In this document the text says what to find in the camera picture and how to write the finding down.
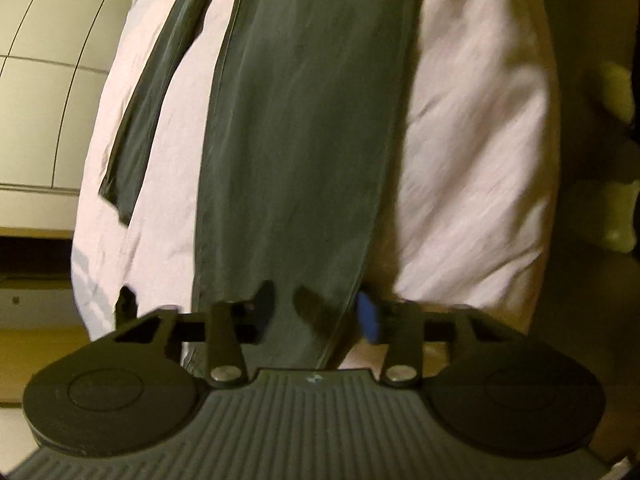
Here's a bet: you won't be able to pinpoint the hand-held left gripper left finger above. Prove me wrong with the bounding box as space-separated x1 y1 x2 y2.
112 280 277 388

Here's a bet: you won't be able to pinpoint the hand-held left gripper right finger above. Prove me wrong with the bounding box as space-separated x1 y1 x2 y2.
356 292 531 388

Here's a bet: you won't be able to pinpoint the grey jeans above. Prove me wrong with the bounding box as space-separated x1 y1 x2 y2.
97 0 436 371

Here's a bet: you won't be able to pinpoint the pink and grey striped blanket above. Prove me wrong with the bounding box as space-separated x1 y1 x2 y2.
70 0 561 366

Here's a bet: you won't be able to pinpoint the white panelled headboard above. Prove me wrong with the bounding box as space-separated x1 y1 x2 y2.
0 0 133 196

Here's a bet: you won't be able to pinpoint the pale yellow soft object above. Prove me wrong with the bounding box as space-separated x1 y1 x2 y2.
595 60 640 256

